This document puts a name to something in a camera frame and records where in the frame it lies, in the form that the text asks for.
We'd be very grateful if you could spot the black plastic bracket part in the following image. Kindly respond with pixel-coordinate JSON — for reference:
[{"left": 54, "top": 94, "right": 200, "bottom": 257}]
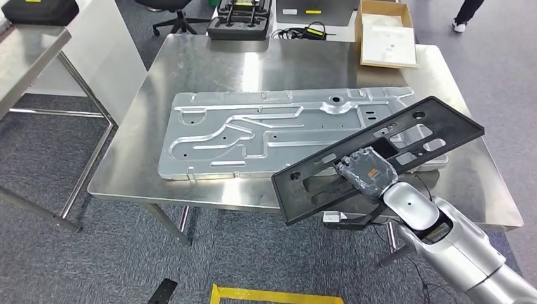
[{"left": 271, "top": 95, "right": 486, "bottom": 228}]

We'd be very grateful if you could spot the steel workbench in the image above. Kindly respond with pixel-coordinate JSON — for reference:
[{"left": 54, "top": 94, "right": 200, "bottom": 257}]
[{"left": 87, "top": 33, "right": 525, "bottom": 268}]

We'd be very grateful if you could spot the stamped grey metal panel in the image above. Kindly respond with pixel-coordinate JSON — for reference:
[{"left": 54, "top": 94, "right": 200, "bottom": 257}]
[{"left": 157, "top": 86, "right": 450, "bottom": 182}]

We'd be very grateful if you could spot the open black tool case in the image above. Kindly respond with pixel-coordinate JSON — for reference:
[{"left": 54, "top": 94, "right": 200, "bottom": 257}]
[{"left": 206, "top": 0, "right": 274, "bottom": 42}]

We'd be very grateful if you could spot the yellow floor tape outline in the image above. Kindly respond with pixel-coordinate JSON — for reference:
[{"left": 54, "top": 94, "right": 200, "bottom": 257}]
[{"left": 209, "top": 283, "right": 345, "bottom": 304}]

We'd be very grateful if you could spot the cardboard box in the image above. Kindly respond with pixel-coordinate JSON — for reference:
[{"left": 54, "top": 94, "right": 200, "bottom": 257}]
[{"left": 354, "top": 0, "right": 420, "bottom": 70}]

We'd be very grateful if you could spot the black office chair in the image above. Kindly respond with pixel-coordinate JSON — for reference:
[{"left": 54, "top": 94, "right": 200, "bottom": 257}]
[{"left": 134, "top": 0, "right": 211, "bottom": 37}]

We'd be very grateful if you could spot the white partition panel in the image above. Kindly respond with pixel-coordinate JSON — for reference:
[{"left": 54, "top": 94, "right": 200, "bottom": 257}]
[{"left": 25, "top": 0, "right": 148, "bottom": 127}]

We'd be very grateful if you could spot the person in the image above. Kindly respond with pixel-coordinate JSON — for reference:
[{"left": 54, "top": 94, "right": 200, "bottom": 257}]
[{"left": 452, "top": 0, "right": 486, "bottom": 34}]

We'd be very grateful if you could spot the steel side table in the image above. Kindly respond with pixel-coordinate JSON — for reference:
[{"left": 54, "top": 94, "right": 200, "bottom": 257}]
[{"left": 0, "top": 25, "right": 118, "bottom": 234}]

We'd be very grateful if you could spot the closed black case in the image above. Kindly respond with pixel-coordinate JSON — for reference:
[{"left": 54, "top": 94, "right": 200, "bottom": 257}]
[{"left": 1, "top": 0, "right": 80, "bottom": 27}]

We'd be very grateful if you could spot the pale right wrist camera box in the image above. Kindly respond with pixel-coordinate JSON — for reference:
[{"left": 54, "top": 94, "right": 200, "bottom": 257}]
[{"left": 322, "top": 210, "right": 388, "bottom": 231}]

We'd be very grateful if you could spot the black charger with cable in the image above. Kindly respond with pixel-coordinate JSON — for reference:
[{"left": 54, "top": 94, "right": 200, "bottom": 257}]
[{"left": 272, "top": 21, "right": 338, "bottom": 42}]

